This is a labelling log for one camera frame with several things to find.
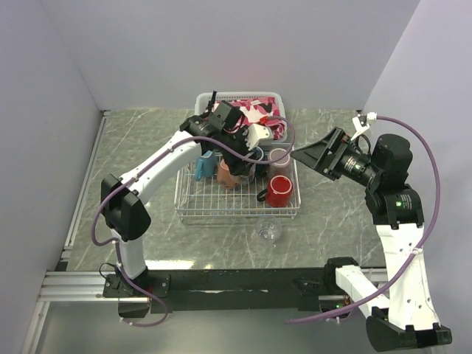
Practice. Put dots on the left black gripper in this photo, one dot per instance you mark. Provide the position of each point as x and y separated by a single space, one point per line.
237 166

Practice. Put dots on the clear glass cup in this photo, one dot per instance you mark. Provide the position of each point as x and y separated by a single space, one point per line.
268 229
246 178

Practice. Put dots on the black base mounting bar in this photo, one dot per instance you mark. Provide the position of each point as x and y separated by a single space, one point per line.
223 289

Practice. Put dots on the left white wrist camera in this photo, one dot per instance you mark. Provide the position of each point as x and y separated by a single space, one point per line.
258 134

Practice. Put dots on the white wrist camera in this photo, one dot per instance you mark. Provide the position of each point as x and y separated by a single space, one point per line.
362 123
258 134

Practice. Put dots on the black item in basket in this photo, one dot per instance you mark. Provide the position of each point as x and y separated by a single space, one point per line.
211 102

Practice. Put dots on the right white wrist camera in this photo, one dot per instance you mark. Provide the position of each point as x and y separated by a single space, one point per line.
362 123

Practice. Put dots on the mauve purple mug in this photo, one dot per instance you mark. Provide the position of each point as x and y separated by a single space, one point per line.
282 164

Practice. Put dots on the light blue mug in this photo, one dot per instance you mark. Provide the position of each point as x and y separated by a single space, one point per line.
206 165

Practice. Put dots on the white wire dish rack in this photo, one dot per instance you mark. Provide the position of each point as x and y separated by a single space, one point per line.
208 198

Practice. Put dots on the salmon pink mug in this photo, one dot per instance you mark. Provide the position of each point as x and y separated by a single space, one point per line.
224 177

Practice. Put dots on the red mug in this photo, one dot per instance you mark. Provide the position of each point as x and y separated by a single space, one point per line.
278 192

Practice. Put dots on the white plastic basket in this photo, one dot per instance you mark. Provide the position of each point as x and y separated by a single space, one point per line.
230 97

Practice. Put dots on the pink camouflage cloth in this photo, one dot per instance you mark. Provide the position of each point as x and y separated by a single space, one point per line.
259 110

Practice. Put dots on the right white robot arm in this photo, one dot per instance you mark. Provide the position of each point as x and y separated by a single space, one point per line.
405 318

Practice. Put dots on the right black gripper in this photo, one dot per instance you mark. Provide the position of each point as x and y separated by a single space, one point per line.
316 155

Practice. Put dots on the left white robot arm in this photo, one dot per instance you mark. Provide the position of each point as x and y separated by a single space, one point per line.
124 198

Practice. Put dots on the dark blue mug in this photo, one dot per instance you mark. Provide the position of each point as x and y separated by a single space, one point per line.
259 155

